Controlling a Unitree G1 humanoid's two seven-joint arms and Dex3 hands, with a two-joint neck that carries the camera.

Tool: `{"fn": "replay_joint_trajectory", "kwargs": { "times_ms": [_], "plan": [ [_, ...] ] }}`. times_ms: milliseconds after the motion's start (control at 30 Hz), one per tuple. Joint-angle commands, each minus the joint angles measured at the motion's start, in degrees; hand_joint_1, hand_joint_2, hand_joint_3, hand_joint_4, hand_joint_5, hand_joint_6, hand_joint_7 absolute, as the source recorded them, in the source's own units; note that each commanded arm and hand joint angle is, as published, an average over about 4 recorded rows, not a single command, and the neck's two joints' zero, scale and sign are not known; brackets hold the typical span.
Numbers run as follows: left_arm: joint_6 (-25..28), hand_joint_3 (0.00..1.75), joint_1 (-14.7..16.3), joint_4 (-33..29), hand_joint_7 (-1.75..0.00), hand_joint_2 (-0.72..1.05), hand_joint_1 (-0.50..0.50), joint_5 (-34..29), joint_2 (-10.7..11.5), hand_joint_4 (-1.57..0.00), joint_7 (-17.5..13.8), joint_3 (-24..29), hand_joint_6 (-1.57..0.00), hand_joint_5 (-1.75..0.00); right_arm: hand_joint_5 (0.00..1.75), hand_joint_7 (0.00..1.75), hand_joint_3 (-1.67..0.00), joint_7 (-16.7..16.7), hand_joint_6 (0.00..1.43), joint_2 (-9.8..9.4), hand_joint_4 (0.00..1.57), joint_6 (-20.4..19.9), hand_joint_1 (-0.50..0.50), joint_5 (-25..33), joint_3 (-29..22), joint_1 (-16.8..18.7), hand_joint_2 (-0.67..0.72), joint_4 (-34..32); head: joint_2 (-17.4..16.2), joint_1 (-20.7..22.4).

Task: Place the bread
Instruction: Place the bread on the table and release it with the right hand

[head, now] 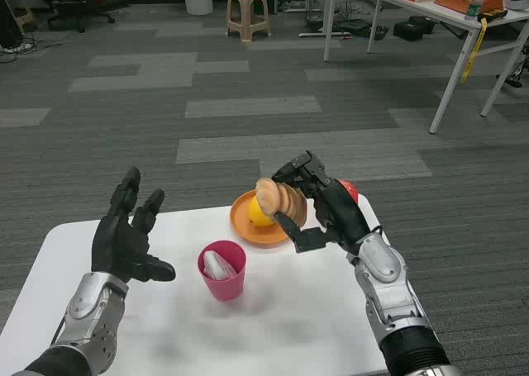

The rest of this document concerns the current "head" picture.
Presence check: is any red toy fruit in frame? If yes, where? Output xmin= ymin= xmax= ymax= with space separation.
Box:
xmin=337 ymin=178 xmax=359 ymax=203

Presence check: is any clear plastic bottle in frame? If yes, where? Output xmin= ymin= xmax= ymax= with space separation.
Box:
xmin=465 ymin=0 xmax=488 ymax=21

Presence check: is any black office chair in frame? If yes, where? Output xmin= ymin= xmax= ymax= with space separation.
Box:
xmin=31 ymin=0 xmax=129 ymax=34

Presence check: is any black bag on floor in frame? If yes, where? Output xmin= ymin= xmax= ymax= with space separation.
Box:
xmin=334 ymin=19 xmax=389 ymax=39

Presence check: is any ridged toy bread loaf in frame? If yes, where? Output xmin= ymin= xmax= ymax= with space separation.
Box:
xmin=255 ymin=177 xmax=308 ymax=228

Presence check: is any pink plastic cup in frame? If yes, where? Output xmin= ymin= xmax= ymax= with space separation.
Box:
xmin=197 ymin=240 xmax=248 ymax=302

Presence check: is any white packet in cup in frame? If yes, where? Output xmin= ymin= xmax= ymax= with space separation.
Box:
xmin=202 ymin=250 xmax=238 ymax=280

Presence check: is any white office desk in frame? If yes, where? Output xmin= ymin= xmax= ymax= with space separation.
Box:
xmin=322 ymin=0 xmax=529 ymax=135

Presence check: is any orange plate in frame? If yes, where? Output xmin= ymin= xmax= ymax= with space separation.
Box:
xmin=230 ymin=188 xmax=293 ymax=250

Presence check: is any black case on floor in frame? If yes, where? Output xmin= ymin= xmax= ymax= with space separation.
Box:
xmin=393 ymin=16 xmax=438 ymax=42

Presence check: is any yellow tape measure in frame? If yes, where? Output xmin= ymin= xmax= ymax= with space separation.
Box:
xmin=460 ymin=8 xmax=508 ymax=84

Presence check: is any white power strip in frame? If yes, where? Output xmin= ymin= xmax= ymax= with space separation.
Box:
xmin=1 ymin=41 xmax=33 ymax=55

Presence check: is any beige plastic stool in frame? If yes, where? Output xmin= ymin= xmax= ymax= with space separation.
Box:
xmin=225 ymin=0 xmax=273 ymax=44

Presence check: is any yellow lemon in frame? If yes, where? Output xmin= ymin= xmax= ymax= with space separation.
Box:
xmin=248 ymin=196 xmax=276 ymax=228

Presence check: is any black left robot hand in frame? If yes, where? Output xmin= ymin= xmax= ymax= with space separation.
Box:
xmin=90 ymin=166 xmax=177 ymax=285

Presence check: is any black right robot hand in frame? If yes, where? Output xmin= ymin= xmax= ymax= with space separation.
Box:
xmin=271 ymin=150 xmax=372 ymax=256

